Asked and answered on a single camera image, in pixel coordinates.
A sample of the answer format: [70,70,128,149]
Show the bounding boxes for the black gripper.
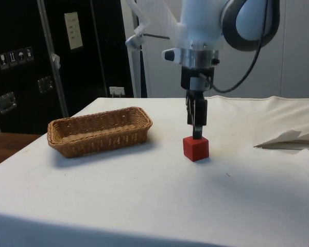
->
[180,66,215,140]

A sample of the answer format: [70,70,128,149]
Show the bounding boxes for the red cube block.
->
[182,136,210,163]

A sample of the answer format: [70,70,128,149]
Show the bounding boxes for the wicker basket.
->
[47,106,154,158]

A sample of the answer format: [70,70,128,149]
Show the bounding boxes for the pale lockers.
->
[120,0,309,99]

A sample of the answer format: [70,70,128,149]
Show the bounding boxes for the black cabinet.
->
[0,0,135,135]

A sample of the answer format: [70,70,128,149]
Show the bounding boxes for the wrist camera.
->
[162,48,220,68]

